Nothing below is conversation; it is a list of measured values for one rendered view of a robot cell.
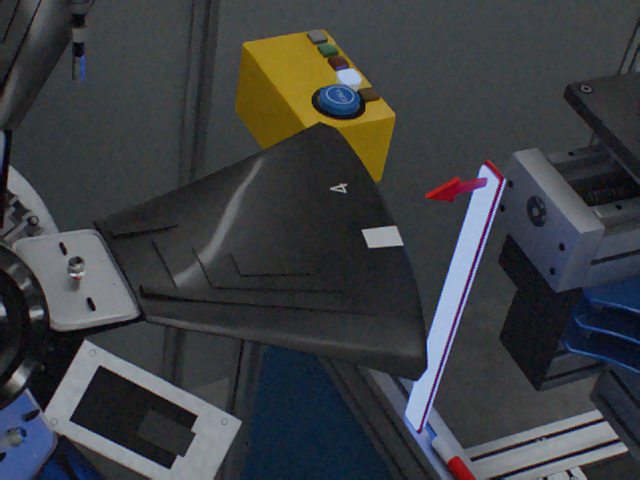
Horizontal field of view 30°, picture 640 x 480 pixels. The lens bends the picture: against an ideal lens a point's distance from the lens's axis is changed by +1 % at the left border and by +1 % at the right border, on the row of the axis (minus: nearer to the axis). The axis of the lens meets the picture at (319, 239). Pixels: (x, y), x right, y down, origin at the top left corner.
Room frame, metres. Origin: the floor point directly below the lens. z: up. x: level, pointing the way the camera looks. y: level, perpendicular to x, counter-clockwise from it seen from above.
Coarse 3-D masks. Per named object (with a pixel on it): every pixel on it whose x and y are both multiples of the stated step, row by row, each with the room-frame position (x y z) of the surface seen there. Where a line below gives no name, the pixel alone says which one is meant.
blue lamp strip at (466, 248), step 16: (480, 176) 0.77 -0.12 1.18; (480, 192) 0.76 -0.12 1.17; (480, 208) 0.76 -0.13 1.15; (464, 224) 0.77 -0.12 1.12; (480, 224) 0.75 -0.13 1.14; (464, 240) 0.76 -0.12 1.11; (464, 256) 0.76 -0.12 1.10; (464, 272) 0.75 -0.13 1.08; (448, 288) 0.76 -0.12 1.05; (448, 304) 0.76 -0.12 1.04; (448, 320) 0.75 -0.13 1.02; (432, 336) 0.76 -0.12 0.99; (432, 352) 0.76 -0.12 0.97; (432, 368) 0.75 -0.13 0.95; (416, 384) 0.77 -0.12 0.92; (416, 400) 0.76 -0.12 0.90; (416, 416) 0.75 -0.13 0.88
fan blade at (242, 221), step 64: (320, 128) 0.77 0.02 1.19; (192, 192) 0.67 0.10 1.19; (256, 192) 0.69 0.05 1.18; (320, 192) 0.71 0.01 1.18; (128, 256) 0.59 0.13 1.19; (192, 256) 0.60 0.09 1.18; (256, 256) 0.62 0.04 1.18; (320, 256) 0.65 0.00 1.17; (384, 256) 0.67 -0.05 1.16; (192, 320) 0.55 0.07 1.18; (256, 320) 0.57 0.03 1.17; (320, 320) 0.59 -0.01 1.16; (384, 320) 0.62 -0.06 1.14
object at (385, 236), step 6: (378, 228) 0.69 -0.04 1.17; (384, 228) 0.70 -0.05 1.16; (390, 228) 0.70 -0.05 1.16; (396, 228) 0.70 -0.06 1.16; (366, 234) 0.68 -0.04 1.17; (372, 234) 0.69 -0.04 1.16; (378, 234) 0.69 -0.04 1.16; (384, 234) 0.69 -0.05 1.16; (390, 234) 0.69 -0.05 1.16; (396, 234) 0.70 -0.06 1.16; (372, 240) 0.68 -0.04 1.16; (378, 240) 0.68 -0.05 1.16; (384, 240) 0.69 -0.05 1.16; (390, 240) 0.69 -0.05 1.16; (396, 240) 0.69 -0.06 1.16; (372, 246) 0.68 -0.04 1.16
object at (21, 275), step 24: (0, 240) 0.59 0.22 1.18; (0, 264) 0.50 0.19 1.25; (24, 264) 0.51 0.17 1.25; (0, 288) 0.50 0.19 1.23; (24, 288) 0.50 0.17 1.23; (0, 312) 0.48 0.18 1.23; (24, 312) 0.49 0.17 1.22; (48, 312) 0.50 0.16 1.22; (0, 336) 0.47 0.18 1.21; (24, 336) 0.48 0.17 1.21; (48, 336) 0.49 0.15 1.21; (0, 360) 0.47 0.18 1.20; (24, 360) 0.47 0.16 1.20; (0, 384) 0.46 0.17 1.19; (24, 384) 0.46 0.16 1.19; (0, 408) 0.45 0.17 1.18
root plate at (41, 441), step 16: (16, 400) 0.51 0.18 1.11; (32, 400) 0.52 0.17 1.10; (0, 416) 0.48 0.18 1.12; (16, 416) 0.49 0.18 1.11; (0, 432) 0.47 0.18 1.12; (32, 432) 0.49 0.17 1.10; (48, 432) 0.51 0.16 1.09; (0, 448) 0.46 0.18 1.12; (16, 448) 0.47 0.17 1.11; (32, 448) 0.48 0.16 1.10; (48, 448) 0.49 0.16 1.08; (0, 464) 0.45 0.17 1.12; (16, 464) 0.46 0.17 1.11; (32, 464) 0.47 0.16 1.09
